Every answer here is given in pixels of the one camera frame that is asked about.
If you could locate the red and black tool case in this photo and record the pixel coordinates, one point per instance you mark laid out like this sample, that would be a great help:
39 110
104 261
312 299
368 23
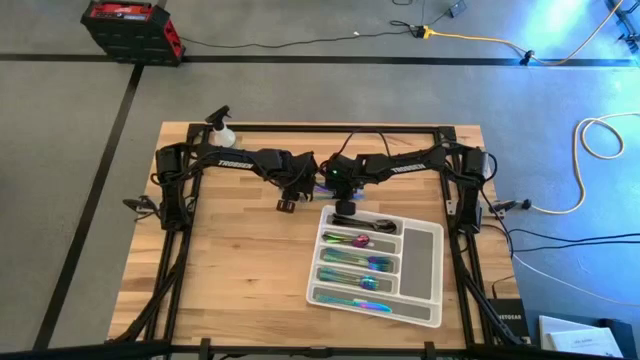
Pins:
130 35

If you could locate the small iridescent teaspoon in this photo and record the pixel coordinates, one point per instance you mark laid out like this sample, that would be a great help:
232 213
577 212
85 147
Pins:
340 237
332 239

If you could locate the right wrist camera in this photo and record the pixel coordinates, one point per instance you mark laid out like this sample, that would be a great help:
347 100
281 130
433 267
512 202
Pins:
345 207

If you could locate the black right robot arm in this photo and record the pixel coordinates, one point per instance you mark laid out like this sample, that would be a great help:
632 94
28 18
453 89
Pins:
410 167

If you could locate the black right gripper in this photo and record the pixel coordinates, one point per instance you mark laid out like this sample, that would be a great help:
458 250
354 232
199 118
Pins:
347 175

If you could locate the spray bottle with yellow liquid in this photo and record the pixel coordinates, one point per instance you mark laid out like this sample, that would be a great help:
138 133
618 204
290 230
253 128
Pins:
222 136

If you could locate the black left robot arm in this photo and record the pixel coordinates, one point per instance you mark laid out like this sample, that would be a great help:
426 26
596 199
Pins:
235 162

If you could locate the iridescent spoon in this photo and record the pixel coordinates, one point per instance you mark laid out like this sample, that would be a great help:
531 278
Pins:
361 242
335 256
382 263

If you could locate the black network router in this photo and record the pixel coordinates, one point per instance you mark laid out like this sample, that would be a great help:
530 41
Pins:
507 317

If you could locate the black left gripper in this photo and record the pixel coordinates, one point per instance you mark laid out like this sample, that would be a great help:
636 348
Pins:
300 172

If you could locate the black metal stand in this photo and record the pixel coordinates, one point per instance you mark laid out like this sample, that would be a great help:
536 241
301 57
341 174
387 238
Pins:
627 25

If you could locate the black power plug block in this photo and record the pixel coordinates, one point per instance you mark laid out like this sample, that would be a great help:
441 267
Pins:
416 31

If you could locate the white paper booklet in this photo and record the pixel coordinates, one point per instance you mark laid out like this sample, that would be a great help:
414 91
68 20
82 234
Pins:
575 340

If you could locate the white cutlery tray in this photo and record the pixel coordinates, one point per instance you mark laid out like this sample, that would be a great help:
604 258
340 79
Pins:
417 260

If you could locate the iridescent table knife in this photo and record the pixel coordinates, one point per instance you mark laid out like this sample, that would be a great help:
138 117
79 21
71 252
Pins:
350 302
356 194
321 194
322 188

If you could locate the black foot pedal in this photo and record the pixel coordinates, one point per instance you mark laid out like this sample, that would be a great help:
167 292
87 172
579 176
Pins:
457 8

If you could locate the large black spoon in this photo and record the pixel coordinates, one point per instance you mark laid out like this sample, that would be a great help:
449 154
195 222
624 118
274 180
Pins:
386 226

